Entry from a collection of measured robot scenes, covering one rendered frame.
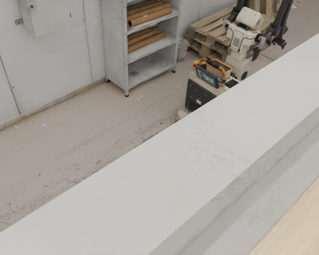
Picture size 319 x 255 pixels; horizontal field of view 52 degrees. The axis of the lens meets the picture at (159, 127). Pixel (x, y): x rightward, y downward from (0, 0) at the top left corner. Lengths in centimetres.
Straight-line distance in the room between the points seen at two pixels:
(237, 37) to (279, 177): 296
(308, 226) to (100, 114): 266
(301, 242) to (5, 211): 245
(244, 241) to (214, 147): 11
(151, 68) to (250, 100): 424
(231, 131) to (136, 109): 378
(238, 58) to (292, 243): 192
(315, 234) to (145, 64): 321
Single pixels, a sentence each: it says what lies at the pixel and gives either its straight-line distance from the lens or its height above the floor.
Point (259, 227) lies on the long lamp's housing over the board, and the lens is 35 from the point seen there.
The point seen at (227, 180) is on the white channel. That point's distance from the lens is 24.
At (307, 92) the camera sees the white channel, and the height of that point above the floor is 246.
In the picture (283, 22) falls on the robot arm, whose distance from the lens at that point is 340.
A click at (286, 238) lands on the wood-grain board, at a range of 214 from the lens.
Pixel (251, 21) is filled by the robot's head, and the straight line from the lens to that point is 324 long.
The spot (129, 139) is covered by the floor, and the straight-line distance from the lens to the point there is 367.
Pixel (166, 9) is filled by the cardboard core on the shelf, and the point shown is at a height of 96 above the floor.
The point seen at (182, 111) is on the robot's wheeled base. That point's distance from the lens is 363.
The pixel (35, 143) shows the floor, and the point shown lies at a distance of 380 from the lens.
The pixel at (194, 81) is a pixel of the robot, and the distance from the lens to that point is 336.
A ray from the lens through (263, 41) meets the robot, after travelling 322.
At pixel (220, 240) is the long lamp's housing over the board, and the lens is 31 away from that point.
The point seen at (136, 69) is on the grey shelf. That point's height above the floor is 14.
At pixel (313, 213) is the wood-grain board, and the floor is 90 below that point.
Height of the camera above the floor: 265
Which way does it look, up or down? 44 degrees down
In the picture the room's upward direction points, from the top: 4 degrees clockwise
